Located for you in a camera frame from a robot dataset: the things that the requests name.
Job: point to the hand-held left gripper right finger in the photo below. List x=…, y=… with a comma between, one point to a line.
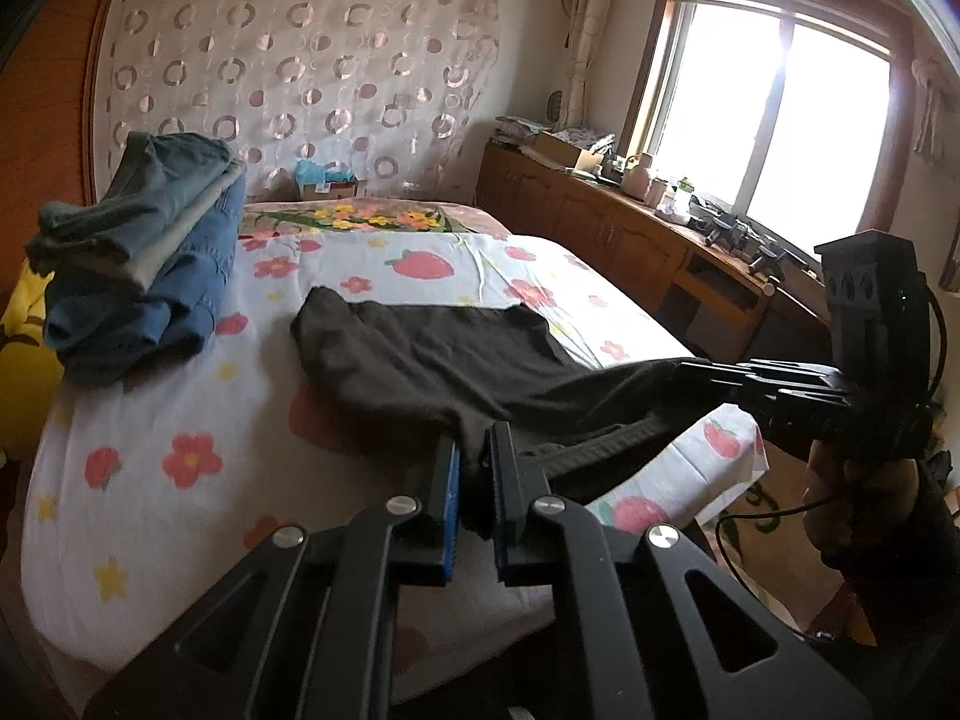
x=506, y=517

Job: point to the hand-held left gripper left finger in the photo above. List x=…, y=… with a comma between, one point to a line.
x=442, y=525

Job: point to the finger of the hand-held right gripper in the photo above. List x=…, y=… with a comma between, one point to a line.
x=750, y=375
x=795, y=403

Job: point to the person's right forearm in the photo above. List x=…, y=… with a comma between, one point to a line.
x=922, y=577

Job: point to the pale folded pants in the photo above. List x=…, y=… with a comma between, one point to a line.
x=184, y=229

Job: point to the person's right hand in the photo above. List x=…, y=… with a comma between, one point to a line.
x=862, y=510

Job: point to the wooden cabinet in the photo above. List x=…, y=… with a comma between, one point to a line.
x=600, y=232

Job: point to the white strawberry print sheet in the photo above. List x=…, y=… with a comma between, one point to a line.
x=225, y=405

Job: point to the open cardboard box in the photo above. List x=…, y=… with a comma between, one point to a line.
x=562, y=150

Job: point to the pink floral blanket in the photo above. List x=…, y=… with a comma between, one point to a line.
x=360, y=214

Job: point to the pile of papers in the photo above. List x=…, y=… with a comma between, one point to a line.
x=517, y=126

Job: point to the small cardboard box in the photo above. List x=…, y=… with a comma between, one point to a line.
x=352, y=190

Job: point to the blue denim folded jeans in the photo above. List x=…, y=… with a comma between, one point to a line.
x=150, y=315

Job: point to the tissue box with blue bag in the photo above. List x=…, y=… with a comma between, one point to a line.
x=319, y=172

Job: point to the white patterned window curtain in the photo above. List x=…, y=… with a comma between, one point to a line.
x=592, y=30

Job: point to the faded grey-blue folded jeans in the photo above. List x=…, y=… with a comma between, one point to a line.
x=150, y=187

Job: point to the yellow plush toy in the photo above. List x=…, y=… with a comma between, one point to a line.
x=22, y=360

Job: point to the circle pattern curtain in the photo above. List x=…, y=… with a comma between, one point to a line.
x=300, y=75

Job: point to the wooden wardrobe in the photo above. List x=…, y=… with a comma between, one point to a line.
x=45, y=90

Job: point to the wooden frame window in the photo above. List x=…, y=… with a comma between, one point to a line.
x=765, y=112

